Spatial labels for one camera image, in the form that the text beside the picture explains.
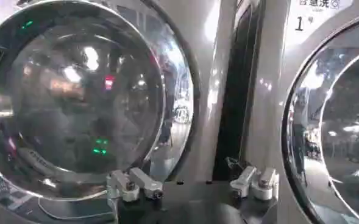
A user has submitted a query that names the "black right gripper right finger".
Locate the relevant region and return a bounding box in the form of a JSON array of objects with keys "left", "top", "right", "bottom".
[{"left": 226, "top": 156, "right": 280, "bottom": 201}]

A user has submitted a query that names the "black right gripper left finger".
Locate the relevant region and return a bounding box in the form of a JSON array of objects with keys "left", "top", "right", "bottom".
[{"left": 105, "top": 167, "right": 165, "bottom": 203}]

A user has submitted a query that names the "grey dryer with number one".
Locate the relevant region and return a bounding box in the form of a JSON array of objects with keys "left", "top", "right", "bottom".
[{"left": 240, "top": 0, "right": 359, "bottom": 224}]

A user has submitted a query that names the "round glass dryer door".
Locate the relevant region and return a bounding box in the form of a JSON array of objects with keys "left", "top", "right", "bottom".
[
  {"left": 281, "top": 13, "right": 359, "bottom": 224},
  {"left": 0, "top": 0, "right": 202, "bottom": 201}
]

